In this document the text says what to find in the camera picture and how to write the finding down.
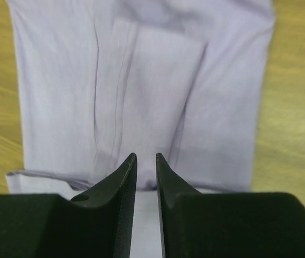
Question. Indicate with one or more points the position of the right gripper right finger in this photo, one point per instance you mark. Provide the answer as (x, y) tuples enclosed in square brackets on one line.
[(170, 190)]

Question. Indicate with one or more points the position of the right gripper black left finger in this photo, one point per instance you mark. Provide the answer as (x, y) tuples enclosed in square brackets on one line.
[(107, 208)]

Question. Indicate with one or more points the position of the purple t shirt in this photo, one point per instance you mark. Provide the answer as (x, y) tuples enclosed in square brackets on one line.
[(99, 80)]

